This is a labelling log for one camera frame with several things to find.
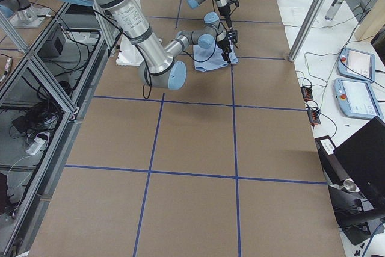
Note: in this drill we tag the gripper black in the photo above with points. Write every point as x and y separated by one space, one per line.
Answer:
224 46
225 12

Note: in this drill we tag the light blue t-shirt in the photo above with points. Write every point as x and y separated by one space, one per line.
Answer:
210 59

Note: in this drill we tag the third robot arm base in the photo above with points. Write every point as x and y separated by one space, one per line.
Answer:
21 13

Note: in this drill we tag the far teach pendant blue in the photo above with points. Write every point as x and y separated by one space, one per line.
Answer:
357 64

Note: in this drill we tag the teach pendant blue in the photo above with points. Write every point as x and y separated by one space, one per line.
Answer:
357 64
356 99

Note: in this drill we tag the near teach pendant blue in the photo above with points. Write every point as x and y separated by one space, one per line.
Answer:
356 99

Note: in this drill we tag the black laptop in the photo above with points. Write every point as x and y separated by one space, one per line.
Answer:
355 170

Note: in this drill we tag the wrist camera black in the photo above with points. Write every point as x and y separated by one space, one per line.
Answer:
233 37
234 2

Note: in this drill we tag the white camera pillar with base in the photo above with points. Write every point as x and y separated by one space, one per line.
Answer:
128 54

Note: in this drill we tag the aluminium frame post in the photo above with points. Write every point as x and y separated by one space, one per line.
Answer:
300 39

